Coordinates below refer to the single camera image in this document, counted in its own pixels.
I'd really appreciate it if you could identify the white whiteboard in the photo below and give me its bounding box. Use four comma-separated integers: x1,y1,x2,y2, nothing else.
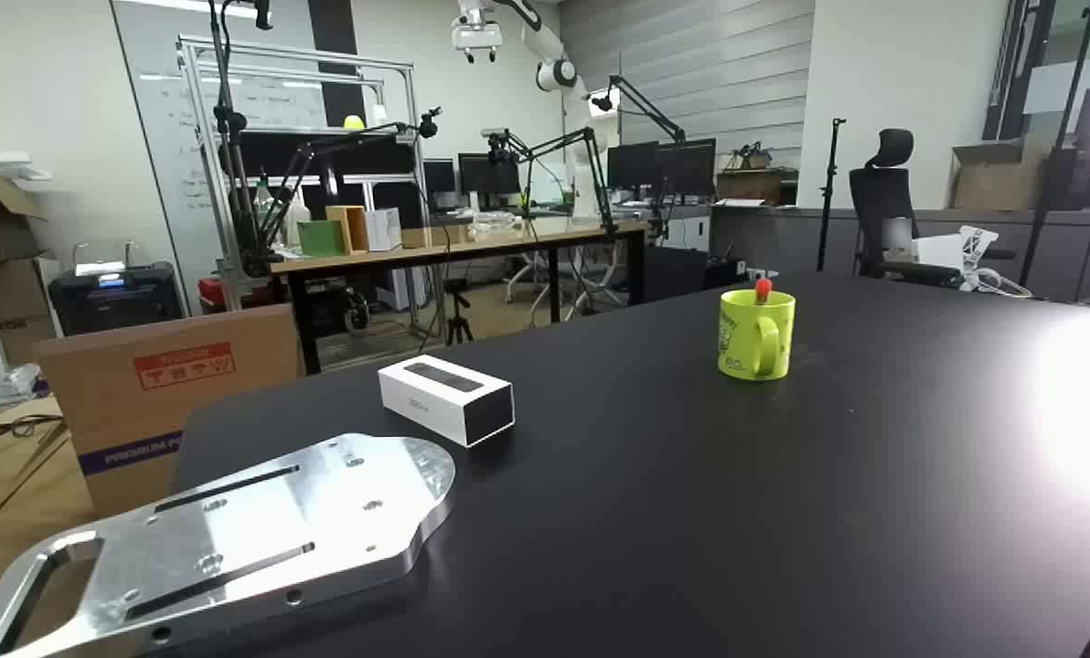
110,0,427,315

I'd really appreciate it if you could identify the aluminium mounting plate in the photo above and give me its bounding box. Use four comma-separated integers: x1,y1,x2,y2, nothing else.
0,430,460,658

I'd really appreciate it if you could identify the white carton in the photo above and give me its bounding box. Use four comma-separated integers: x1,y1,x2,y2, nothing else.
362,206,407,257

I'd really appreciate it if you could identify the thin black stand pole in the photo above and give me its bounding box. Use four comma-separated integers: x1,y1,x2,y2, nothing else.
813,112,847,274

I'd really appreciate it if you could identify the plain cardboard box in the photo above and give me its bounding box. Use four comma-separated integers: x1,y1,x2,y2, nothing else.
949,140,1056,217

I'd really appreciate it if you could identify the white device with cables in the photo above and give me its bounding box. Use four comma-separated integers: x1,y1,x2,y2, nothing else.
885,217,1036,303

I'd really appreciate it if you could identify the yellow-green ceramic mug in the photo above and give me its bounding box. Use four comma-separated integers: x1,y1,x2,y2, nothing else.
712,284,801,385

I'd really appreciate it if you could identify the cardboard box with red label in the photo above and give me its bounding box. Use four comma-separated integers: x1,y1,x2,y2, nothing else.
31,301,306,516

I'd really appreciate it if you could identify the white box with black panel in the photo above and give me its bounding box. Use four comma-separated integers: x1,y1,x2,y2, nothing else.
376,349,518,453

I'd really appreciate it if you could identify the black light stand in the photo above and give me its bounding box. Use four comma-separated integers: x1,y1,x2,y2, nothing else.
1013,0,1090,291

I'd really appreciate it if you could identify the white ceiling projector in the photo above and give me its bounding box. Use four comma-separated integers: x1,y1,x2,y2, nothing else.
449,0,504,64

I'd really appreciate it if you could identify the tall black camera stand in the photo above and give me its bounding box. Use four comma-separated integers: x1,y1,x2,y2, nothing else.
205,0,283,284

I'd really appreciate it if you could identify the red fire extinguisher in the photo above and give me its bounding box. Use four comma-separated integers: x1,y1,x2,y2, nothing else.
194,271,229,318

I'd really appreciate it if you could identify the black printer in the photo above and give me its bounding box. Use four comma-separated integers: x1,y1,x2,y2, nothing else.
48,260,188,338

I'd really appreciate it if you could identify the green box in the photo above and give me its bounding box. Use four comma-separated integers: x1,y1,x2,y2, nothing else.
298,217,348,260

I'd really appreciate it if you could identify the small black tripod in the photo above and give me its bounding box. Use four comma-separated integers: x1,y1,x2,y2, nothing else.
440,276,480,349

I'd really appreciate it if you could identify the wide black monitor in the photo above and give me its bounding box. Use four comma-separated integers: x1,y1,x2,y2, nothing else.
605,134,722,201

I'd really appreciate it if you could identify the long wooden desk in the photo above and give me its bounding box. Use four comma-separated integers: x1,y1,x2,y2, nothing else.
268,217,650,375

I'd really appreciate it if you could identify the grey low cabinet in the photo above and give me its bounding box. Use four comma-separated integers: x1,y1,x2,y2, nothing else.
710,201,1090,312

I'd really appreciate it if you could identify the small black monitor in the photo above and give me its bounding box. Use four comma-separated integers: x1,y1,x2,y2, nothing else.
455,151,523,210

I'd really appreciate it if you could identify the tan wooden box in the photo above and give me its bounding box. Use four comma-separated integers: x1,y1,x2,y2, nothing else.
321,201,374,257

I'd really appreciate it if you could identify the black office chair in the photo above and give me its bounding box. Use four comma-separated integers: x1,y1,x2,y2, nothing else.
846,123,930,282

